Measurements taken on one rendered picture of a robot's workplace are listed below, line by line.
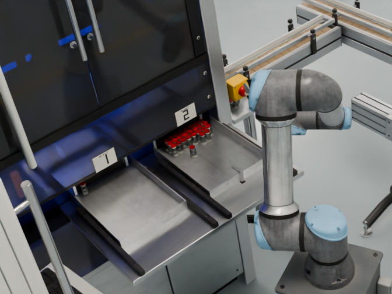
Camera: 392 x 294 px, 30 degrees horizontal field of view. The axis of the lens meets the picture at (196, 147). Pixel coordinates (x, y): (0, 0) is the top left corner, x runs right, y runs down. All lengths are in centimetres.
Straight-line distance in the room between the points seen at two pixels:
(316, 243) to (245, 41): 301
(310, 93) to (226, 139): 74
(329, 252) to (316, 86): 49
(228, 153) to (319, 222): 61
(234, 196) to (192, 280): 72
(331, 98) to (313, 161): 189
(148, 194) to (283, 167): 60
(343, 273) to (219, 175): 57
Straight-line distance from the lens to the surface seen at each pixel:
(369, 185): 375
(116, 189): 255
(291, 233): 213
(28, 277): 182
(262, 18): 524
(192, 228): 234
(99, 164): 246
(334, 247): 214
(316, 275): 222
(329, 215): 213
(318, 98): 200
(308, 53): 306
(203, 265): 305
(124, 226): 241
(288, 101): 200
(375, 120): 333
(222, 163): 256
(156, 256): 229
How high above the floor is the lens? 250
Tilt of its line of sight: 38 degrees down
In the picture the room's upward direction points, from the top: 11 degrees counter-clockwise
